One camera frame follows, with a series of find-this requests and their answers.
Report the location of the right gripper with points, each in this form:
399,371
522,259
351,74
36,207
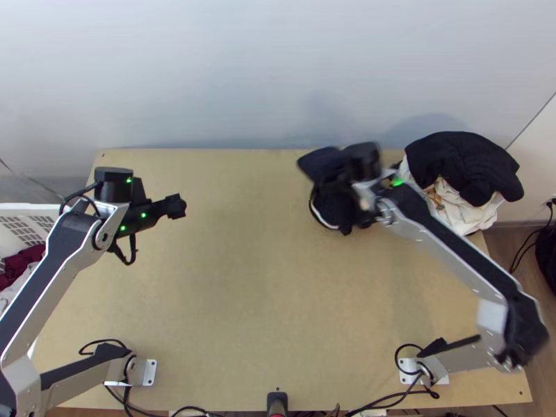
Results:
343,189

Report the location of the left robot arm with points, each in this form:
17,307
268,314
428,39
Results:
65,243

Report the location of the red and white clothes heap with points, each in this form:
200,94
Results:
17,262

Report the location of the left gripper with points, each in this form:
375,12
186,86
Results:
171,208

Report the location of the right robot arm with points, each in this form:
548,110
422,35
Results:
434,243

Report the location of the white laundry basket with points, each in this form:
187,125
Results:
26,221

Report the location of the dark t-shirt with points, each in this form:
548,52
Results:
334,215

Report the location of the black and white clothes heap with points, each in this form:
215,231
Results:
460,160

